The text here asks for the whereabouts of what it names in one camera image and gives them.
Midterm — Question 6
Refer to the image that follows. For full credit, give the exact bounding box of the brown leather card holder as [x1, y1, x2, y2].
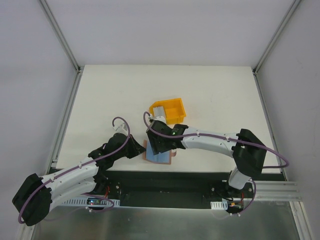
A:
[142, 140, 177, 165]

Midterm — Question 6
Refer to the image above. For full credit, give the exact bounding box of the yellow plastic bin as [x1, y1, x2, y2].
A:
[149, 98, 187, 125]

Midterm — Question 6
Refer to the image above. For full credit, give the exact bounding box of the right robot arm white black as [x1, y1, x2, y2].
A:
[146, 120, 267, 198]

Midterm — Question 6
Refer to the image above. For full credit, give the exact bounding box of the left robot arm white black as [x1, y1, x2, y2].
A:
[12, 133, 146, 227]

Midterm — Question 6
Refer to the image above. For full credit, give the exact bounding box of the stack of silver cards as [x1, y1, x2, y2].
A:
[153, 106, 166, 118]

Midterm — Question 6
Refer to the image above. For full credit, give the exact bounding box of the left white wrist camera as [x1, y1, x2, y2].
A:
[113, 122, 128, 135]

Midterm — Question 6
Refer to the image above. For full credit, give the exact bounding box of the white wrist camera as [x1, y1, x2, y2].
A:
[148, 114, 167, 124]
[113, 122, 128, 135]

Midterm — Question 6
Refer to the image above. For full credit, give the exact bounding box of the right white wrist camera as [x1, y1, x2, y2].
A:
[148, 114, 167, 124]

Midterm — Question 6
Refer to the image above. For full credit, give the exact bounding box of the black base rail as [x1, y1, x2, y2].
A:
[47, 168, 286, 208]

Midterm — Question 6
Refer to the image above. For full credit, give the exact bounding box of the left white cable duct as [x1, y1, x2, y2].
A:
[61, 196, 120, 208]

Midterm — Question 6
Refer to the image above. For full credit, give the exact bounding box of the white cable duct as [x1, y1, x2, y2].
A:
[210, 201, 228, 211]
[61, 196, 120, 208]

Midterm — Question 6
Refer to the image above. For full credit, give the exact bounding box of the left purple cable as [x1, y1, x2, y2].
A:
[18, 116, 131, 224]

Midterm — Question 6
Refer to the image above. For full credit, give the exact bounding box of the right white cable duct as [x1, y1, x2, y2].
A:
[210, 201, 228, 211]

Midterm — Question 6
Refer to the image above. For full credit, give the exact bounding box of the left aluminium frame post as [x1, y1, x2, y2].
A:
[37, 0, 85, 73]

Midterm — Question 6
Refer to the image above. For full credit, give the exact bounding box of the aluminium frame post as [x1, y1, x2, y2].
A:
[37, 0, 85, 73]
[251, 0, 303, 75]

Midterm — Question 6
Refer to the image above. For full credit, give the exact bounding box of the right aluminium frame post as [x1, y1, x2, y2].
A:
[251, 0, 303, 75]

